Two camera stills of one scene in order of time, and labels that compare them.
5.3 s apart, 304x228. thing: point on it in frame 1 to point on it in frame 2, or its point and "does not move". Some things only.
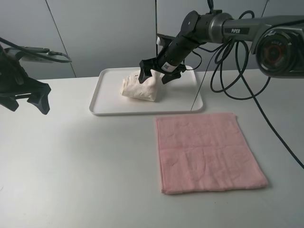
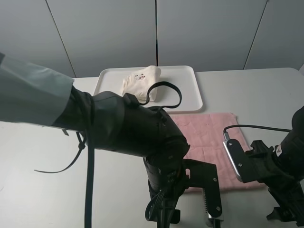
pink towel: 205,153 does not move
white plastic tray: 184,95 does not move
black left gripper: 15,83 to 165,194
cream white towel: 131,86 does not move
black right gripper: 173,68 to 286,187
